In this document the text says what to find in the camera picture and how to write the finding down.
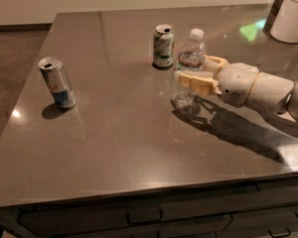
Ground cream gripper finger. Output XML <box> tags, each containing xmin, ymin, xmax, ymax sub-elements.
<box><xmin>174</xmin><ymin>70</ymin><xmax>222</xmax><ymax>97</ymax></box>
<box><xmin>202</xmin><ymin>56</ymin><xmax>228</xmax><ymax>77</ymax></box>

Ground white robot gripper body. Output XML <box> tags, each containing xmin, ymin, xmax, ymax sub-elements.
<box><xmin>219</xmin><ymin>62</ymin><xmax>259</xmax><ymax>107</ymax></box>

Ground clear plastic water bottle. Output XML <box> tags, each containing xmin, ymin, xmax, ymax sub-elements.
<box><xmin>171</xmin><ymin>29</ymin><xmax>206</xmax><ymax>110</ymax></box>

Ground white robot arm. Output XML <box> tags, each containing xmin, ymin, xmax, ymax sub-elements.
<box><xmin>174</xmin><ymin>56</ymin><xmax>298</xmax><ymax>124</ymax></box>

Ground green white soda can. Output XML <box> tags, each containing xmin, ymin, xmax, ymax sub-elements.
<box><xmin>153</xmin><ymin>24</ymin><xmax>175</xmax><ymax>68</ymax></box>

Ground white cylindrical container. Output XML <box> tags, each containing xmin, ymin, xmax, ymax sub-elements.
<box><xmin>270</xmin><ymin>0</ymin><xmax>298</xmax><ymax>44</ymax></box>

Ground dark flat panel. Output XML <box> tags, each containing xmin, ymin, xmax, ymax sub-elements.
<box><xmin>262</xmin><ymin>0</ymin><xmax>284</xmax><ymax>35</ymax></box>

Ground dark cabinet drawers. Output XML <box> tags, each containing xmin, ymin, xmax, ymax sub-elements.
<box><xmin>0</xmin><ymin>178</ymin><xmax>298</xmax><ymax>238</ymax></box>

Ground silver blue energy drink can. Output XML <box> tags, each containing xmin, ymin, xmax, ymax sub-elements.
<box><xmin>38</xmin><ymin>57</ymin><xmax>76</xmax><ymax>109</ymax></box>

